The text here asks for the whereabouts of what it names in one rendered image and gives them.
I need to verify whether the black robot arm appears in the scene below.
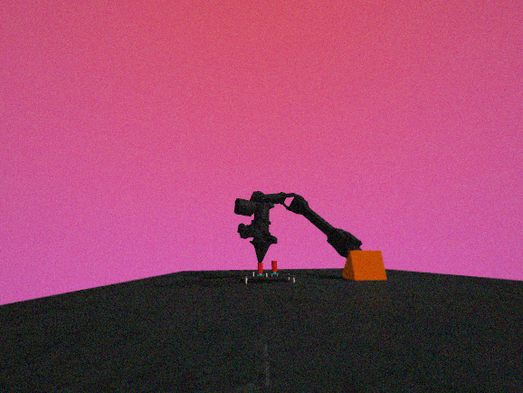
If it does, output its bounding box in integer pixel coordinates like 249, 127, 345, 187
234, 191, 362, 259

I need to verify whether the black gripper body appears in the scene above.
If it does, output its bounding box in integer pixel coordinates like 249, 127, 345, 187
241, 216, 278, 244

